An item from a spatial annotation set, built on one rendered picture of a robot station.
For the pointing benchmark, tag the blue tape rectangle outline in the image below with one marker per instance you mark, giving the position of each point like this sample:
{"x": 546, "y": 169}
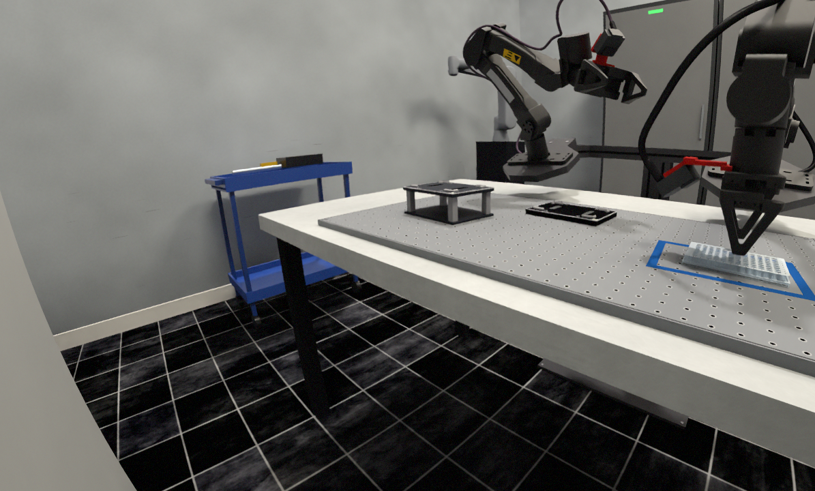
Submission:
{"x": 807, "y": 292}

